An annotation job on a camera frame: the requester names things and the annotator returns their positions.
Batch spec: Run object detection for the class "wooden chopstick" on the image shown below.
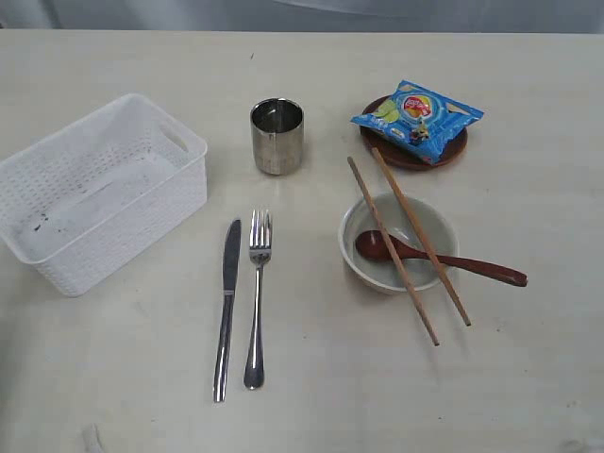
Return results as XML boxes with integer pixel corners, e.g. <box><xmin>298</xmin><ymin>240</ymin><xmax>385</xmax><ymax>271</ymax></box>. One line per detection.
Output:
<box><xmin>346</xmin><ymin>156</ymin><xmax>440</xmax><ymax>346</ymax></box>
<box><xmin>371</xmin><ymin>147</ymin><xmax>472</xmax><ymax>327</ymax></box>

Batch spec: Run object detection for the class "brown round plate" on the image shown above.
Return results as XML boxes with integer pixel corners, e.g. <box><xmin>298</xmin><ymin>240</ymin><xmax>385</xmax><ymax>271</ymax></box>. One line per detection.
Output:
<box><xmin>360</xmin><ymin>94</ymin><xmax>470</xmax><ymax>170</ymax></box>

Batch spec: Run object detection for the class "white speckled bowl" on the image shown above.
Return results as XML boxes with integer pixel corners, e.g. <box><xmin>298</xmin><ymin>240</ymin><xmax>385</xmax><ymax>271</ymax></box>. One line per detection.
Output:
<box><xmin>338</xmin><ymin>193</ymin><xmax>459</xmax><ymax>294</ymax></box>

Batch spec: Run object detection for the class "blue chips bag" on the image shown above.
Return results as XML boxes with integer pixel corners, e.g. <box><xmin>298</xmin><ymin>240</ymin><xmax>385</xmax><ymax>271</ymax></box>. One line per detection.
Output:
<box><xmin>350</xmin><ymin>79</ymin><xmax>486</xmax><ymax>165</ymax></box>

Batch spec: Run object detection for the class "silver foil packet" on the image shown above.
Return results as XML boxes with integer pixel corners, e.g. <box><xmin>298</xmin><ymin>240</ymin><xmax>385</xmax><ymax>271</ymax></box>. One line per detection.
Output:
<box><xmin>249</xmin><ymin>97</ymin><xmax>304</xmax><ymax>176</ymax></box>

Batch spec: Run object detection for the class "white perforated plastic basket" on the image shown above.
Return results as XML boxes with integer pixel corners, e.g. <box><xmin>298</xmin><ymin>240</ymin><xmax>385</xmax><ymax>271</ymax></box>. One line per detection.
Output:
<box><xmin>1</xmin><ymin>93</ymin><xmax>208</xmax><ymax>296</ymax></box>

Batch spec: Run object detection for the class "red-brown wooden spoon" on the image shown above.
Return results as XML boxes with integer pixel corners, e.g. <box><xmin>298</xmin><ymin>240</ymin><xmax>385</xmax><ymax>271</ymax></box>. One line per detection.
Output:
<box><xmin>355</xmin><ymin>230</ymin><xmax>528</xmax><ymax>287</ymax></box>

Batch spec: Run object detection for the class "silver table knife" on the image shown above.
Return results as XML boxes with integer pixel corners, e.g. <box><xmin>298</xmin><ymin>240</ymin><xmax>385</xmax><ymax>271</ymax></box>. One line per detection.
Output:
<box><xmin>212</xmin><ymin>218</ymin><xmax>242</xmax><ymax>403</ymax></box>

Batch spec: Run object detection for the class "silver metal fork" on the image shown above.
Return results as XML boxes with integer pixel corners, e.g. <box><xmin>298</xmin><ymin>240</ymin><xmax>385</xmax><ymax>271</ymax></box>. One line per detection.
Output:
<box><xmin>243</xmin><ymin>210</ymin><xmax>272</xmax><ymax>390</ymax></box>

